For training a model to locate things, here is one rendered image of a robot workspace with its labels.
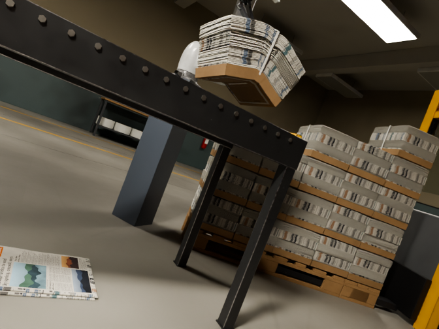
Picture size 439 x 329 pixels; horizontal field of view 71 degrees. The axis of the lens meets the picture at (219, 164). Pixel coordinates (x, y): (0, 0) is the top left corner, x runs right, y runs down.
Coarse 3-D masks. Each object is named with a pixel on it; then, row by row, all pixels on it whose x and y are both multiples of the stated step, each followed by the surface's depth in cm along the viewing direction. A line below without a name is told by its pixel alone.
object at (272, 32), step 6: (270, 30) 124; (270, 36) 125; (282, 36) 127; (270, 42) 126; (276, 42) 127; (282, 42) 128; (264, 48) 125; (276, 48) 128; (264, 54) 125; (270, 54) 127; (264, 60) 126; (270, 60) 128; (258, 66) 126; (228, 84) 146; (234, 84) 142; (240, 84) 138
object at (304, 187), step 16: (240, 160) 197; (272, 176) 201; (224, 192) 197; (320, 192) 206; (256, 208) 201; (352, 208) 211; (208, 224) 198; (304, 224) 207; (240, 240) 201; (352, 240) 213; (288, 256) 207; (336, 272) 213
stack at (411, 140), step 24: (384, 144) 230; (408, 144) 213; (432, 144) 216; (408, 168) 215; (384, 192) 214; (408, 216) 218; (384, 240) 217; (360, 264) 216; (384, 264) 218; (360, 288) 217
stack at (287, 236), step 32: (256, 160) 198; (256, 192) 200; (288, 192) 203; (352, 192) 210; (224, 224) 199; (288, 224) 206; (320, 224) 209; (352, 224) 213; (224, 256) 202; (320, 256) 211; (352, 256) 214; (320, 288) 213
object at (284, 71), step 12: (288, 48) 130; (276, 60) 128; (288, 60) 131; (264, 72) 127; (276, 72) 130; (288, 72) 133; (300, 72) 135; (252, 84) 130; (276, 84) 132; (288, 84) 134; (240, 96) 147; (252, 96) 138; (264, 96) 131
